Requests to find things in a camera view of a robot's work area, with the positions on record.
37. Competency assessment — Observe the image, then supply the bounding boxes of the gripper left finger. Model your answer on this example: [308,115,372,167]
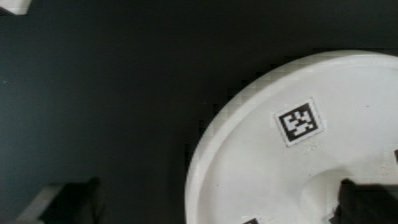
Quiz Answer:
[15,178,105,224]

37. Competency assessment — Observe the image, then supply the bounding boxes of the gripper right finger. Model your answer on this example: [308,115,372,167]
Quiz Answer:
[329,179,398,224]

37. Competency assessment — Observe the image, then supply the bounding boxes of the white round table top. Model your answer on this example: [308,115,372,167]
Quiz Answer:
[185,50,398,224]

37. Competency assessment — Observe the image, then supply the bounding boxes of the white cross-shaped table base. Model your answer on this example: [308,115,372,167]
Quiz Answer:
[0,0,33,16]

